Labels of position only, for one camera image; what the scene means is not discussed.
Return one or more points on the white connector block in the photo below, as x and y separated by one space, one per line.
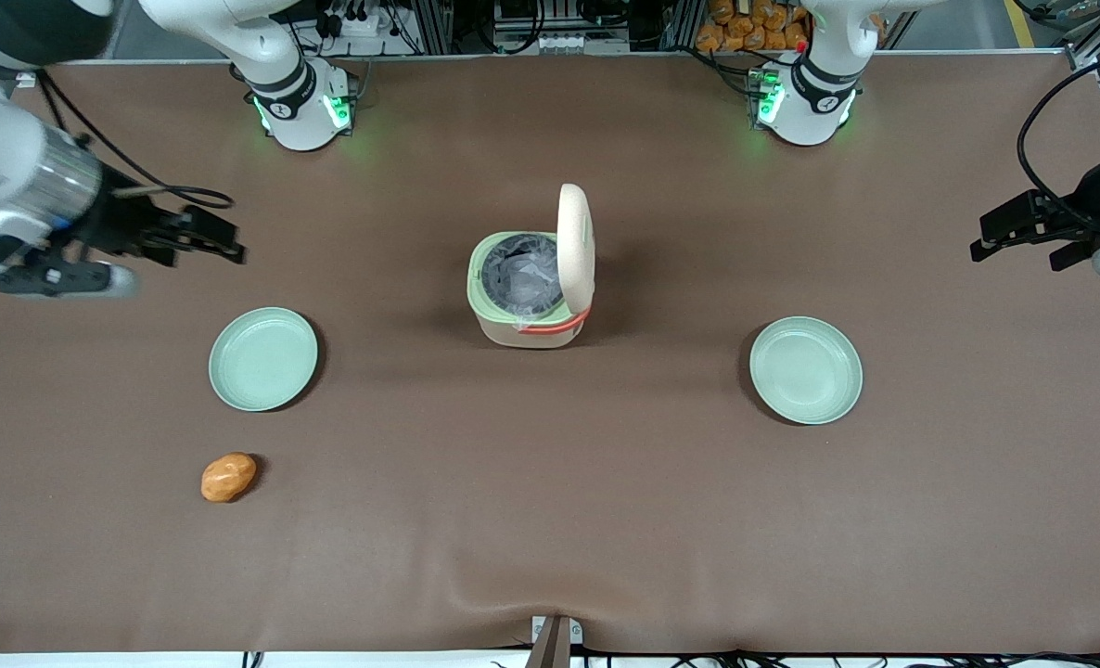
578 44

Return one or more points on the white power strip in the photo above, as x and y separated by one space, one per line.
360 26

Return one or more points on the pile of orange bread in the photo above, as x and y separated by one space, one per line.
745 28

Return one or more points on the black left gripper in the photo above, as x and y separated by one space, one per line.
1093 194

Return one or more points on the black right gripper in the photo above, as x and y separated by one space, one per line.
116 227

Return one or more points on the brown table cover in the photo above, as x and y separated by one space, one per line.
550 510

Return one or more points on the orange bread roll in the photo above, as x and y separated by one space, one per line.
228 478

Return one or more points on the pale green plate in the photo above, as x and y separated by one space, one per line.
806 371
262 360

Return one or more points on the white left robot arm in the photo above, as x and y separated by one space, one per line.
805 116

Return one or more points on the grey metal clamp bracket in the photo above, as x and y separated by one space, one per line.
555 640

